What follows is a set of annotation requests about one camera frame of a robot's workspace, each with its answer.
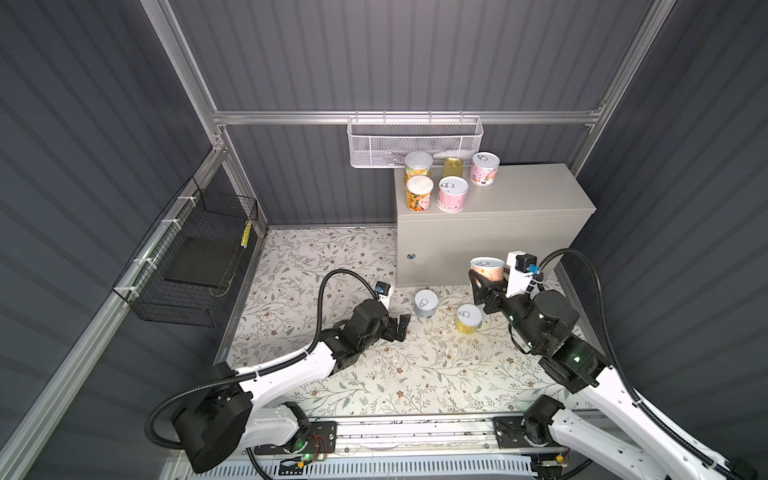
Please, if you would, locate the pink ring-pull can front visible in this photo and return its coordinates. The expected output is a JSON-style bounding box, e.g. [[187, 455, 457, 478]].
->
[[437, 176, 469, 213]]

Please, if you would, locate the orange label plastic-lid can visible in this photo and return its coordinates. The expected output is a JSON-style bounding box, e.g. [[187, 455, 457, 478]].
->
[[406, 175, 434, 213]]

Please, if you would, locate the white wire basket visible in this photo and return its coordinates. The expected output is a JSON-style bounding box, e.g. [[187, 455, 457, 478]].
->
[[346, 114, 484, 169]]

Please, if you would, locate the green yellow plastic-lid can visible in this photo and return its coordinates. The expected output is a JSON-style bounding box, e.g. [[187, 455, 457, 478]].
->
[[404, 151, 434, 183]]

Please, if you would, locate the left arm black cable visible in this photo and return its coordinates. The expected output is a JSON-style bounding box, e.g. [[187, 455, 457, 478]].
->
[[144, 268, 379, 451]]

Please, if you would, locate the yellow black pen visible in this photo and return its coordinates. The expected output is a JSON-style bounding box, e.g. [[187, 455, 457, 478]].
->
[[240, 220, 252, 249]]

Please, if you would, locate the beige metal cabinet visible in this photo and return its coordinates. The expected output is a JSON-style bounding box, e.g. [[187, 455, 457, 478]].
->
[[394, 164, 596, 288]]

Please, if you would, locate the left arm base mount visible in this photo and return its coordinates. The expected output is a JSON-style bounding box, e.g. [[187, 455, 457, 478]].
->
[[253, 421, 338, 456]]

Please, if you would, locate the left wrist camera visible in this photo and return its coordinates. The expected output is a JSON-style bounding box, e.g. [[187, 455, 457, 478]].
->
[[375, 280, 393, 309]]

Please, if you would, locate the teal label can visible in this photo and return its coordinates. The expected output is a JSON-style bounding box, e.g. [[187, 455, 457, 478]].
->
[[413, 289, 440, 318]]

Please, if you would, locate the pink label can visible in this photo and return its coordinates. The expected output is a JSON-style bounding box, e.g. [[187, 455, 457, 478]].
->
[[470, 152, 500, 186]]

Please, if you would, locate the black pad in basket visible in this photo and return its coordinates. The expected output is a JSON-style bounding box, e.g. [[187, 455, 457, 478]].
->
[[164, 237, 241, 288]]

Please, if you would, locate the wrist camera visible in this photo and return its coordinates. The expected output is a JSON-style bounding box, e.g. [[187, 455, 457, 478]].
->
[[375, 280, 393, 309], [506, 251, 542, 298]]

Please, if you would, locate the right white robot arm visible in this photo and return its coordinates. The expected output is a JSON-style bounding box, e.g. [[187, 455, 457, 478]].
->
[[469, 270, 758, 479]]

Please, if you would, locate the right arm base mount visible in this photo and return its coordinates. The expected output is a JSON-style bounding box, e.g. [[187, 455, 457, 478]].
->
[[491, 415, 565, 451]]

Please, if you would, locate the salmon label can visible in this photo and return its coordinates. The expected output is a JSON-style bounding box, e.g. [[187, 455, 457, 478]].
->
[[470, 257, 506, 282]]

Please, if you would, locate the yellow label ring-pull can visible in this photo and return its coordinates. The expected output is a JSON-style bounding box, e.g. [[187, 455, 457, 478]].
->
[[455, 304, 483, 335]]

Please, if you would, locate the black wire basket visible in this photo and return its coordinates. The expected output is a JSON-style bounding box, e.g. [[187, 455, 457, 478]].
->
[[113, 181, 259, 328]]

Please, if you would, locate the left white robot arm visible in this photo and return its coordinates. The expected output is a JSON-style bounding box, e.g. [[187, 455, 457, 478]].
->
[[171, 299, 411, 473]]

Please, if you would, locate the gold rectangular tin can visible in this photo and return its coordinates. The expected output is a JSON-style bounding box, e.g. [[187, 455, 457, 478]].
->
[[443, 157, 464, 177]]

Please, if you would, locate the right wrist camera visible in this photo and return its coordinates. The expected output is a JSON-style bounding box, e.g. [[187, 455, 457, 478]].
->
[[506, 251, 542, 298]]

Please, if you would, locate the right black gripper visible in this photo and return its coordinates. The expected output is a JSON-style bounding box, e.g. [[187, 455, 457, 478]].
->
[[470, 263, 544, 354]]

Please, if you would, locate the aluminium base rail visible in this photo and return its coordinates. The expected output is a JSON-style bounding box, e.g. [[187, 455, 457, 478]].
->
[[173, 412, 655, 463]]

